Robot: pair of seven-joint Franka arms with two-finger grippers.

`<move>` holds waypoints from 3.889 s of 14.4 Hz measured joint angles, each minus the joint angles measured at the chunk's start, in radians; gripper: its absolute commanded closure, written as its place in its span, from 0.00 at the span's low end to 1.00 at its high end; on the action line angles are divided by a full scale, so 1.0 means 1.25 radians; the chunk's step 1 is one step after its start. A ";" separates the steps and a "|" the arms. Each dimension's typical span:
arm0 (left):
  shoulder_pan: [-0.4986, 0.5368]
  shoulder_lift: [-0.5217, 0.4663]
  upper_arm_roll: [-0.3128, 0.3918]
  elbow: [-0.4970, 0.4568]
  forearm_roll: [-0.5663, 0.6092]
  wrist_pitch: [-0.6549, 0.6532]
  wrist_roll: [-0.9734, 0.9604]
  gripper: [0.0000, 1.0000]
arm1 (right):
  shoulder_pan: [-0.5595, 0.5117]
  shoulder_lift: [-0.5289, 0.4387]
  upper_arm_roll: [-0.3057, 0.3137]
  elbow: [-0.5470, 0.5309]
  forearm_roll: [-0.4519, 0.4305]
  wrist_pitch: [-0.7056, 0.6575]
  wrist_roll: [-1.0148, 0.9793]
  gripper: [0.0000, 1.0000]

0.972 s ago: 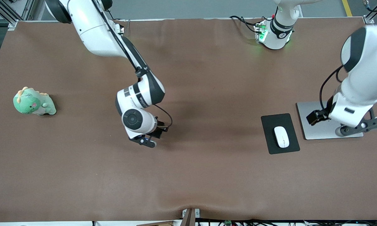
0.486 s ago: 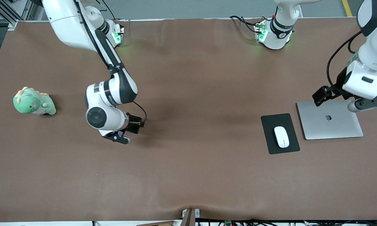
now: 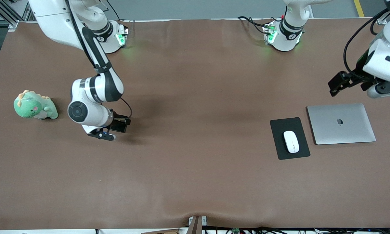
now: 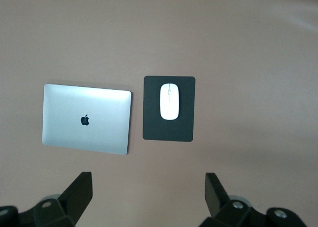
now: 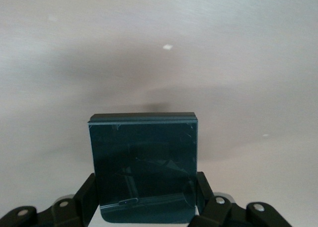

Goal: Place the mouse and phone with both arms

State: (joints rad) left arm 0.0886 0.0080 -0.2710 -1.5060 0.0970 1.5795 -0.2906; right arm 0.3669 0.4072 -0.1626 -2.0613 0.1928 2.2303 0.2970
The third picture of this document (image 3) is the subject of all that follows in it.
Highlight brown table cover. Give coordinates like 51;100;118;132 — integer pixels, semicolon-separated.
0;18;390;231

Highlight white computer mouse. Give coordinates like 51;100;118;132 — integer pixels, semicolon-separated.
283;130;300;154

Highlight black base cable bundle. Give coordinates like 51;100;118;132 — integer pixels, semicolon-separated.
237;16;281;34

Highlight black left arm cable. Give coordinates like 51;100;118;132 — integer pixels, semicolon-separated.
343;7;390;78

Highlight green plush dinosaur toy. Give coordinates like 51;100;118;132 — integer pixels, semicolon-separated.
13;90;59;120

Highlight silver laptop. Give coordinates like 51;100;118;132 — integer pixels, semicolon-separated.
306;103;377;145

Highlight aluminium frame profile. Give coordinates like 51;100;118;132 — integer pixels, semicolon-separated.
0;0;33;31

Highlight black mouse pad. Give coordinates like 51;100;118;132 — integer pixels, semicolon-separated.
269;117;311;160

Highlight metal table edge bracket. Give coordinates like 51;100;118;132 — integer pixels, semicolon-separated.
188;215;208;234

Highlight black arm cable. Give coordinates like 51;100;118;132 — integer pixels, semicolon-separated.
343;7;390;78
64;0;133;120

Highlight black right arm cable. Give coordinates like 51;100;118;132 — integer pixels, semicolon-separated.
64;0;133;120

